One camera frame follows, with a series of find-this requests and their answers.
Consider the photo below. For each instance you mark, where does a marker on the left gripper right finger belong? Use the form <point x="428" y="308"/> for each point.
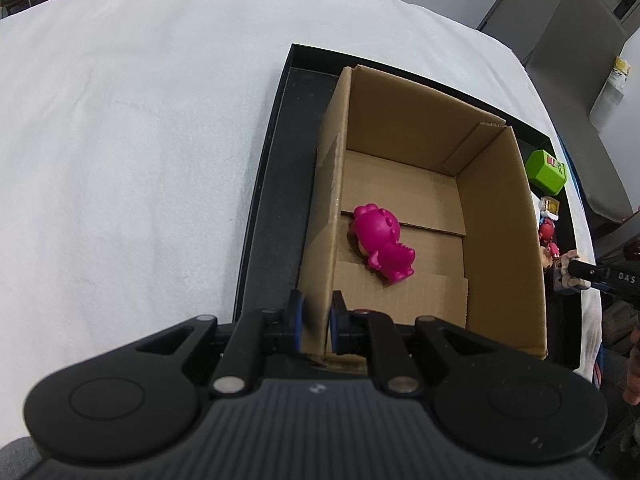
<point x="338" y="323"/>

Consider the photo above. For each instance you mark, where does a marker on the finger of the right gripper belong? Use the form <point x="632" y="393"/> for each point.
<point x="614" y="280"/>

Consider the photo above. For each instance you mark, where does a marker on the brown hair doll figurine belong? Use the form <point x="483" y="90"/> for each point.
<point x="557" y="265"/>

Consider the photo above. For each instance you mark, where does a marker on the white bottle yellow cap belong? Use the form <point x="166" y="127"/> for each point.
<point x="610" y="95"/>

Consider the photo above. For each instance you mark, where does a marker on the magenta dinosaur figurine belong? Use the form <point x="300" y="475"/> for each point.
<point x="377" y="232"/>

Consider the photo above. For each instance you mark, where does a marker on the green cube toy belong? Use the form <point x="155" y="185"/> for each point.
<point x="546" y="172"/>

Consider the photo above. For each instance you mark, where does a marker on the brown cardboard box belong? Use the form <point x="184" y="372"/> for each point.
<point x="453" y="176"/>

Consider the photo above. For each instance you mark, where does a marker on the red blue small figurine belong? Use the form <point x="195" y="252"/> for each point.
<point x="548" y="214"/>

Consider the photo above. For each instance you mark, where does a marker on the black tray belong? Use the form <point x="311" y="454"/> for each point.
<point x="279" y="211"/>

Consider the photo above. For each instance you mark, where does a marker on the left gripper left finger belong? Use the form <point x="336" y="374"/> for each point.
<point x="293" y="321"/>

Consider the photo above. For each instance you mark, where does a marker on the white table cloth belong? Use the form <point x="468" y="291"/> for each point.
<point x="131" y="133"/>

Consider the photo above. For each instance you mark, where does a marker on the right hand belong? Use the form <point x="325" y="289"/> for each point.
<point x="632" y="390"/>

